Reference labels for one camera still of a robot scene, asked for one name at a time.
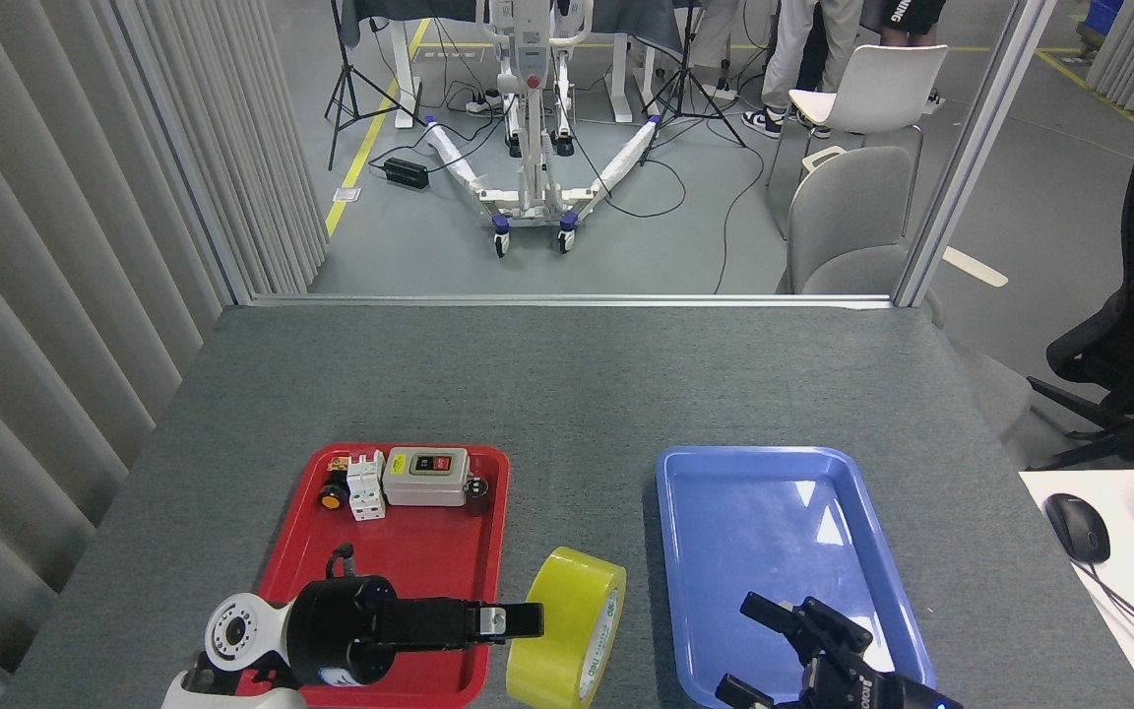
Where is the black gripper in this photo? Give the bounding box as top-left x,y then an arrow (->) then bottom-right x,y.
714,590 -> 964,709
286,575 -> 546,689

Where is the yellow tape roll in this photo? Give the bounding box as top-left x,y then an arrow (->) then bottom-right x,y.
506,547 -> 628,709

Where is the red plastic tray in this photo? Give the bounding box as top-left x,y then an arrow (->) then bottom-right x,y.
230,443 -> 511,709

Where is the blue plastic tray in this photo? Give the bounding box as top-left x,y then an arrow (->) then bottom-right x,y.
655,445 -> 937,709

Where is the white circuit breaker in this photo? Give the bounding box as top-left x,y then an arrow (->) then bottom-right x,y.
346,451 -> 388,522

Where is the black computer mouse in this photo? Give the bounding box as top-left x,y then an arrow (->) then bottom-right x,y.
1043,492 -> 1112,565

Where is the white desk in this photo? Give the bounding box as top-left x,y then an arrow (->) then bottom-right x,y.
1018,468 -> 1134,709

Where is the pale flat board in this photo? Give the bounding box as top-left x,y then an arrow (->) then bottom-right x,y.
941,245 -> 1010,290

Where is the grey upholstered chair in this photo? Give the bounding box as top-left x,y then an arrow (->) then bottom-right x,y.
777,146 -> 1034,442

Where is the black power adapter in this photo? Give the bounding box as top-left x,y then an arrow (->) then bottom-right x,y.
383,157 -> 431,192

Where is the white wheeled stand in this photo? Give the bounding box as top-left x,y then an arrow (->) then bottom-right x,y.
423,0 -> 662,259

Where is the black tripod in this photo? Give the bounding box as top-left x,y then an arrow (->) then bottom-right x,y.
640,0 -> 748,167
324,0 -> 428,172

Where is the white plastic chair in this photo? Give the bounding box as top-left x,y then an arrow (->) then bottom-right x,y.
766,44 -> 950,237

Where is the person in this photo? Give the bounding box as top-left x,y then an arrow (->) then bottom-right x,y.
690,0 -> 743,103
742,0 -> 869,140
867,0 -> 952,107

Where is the blue storage bin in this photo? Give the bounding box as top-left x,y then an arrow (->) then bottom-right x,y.
1084,0 -> 1125,40

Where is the grey push button switch box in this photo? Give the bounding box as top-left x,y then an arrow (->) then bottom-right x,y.
382,448 -> 472,508

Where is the silver frame rail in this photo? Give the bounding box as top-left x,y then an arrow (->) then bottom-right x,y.
250,292 -> 895,310

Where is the black floor cable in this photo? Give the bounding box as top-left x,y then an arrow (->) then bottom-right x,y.
567,98 -> 768,295

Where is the silver frame post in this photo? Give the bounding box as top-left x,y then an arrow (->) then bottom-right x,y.
893,0 -> 1060,309

